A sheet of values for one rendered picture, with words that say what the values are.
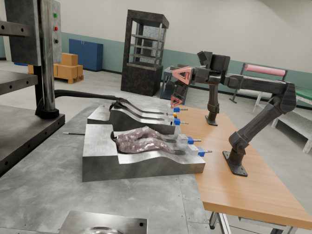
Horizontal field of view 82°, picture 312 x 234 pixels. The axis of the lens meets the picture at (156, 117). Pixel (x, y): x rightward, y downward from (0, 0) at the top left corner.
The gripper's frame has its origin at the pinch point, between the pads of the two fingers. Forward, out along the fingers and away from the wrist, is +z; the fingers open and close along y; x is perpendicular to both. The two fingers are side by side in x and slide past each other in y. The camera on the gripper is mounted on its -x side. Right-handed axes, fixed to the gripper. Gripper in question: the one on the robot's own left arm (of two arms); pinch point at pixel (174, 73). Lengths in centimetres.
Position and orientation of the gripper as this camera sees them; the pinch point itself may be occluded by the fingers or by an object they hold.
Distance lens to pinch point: 82.6
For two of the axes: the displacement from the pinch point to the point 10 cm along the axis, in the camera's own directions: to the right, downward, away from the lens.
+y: -0.9, 3.4, -9.4
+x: -1.2, 9.3, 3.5
